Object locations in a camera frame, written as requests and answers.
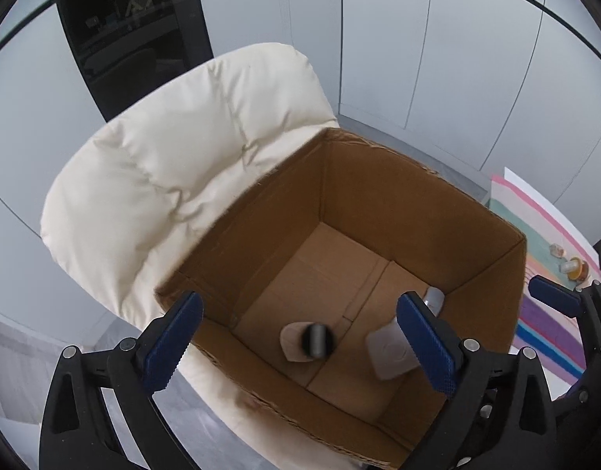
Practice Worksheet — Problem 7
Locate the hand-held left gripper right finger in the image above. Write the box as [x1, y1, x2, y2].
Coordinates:
[395, 291, 558, 470]

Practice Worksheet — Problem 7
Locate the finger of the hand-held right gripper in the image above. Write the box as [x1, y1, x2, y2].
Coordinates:
[528, 275, 601, 353]

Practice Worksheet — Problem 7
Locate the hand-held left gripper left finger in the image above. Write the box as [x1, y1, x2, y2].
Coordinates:
[38, 291, 204, 470]

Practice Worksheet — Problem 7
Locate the white bottle with grey cap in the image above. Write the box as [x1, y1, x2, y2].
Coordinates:
[365, 288, 446, 381]

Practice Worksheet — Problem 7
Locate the black cylindrical container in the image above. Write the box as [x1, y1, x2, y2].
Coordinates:
[301, 323, 338, 359]

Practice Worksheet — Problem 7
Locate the brown cardboard box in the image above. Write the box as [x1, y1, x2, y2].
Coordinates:
[153, 127, 527, 469]

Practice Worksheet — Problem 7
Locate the striped pastel cloth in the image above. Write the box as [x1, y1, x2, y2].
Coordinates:
[489, 175, 601, 383]

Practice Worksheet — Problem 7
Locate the white table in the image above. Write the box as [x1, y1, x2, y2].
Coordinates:
[503, 166, 601, 402]

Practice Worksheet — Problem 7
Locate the cream padded chair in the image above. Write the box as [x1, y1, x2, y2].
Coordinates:
[39, 43, 360, 470]

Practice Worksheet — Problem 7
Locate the black glass panel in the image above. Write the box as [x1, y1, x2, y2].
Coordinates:
[51, 0, 214, 123]

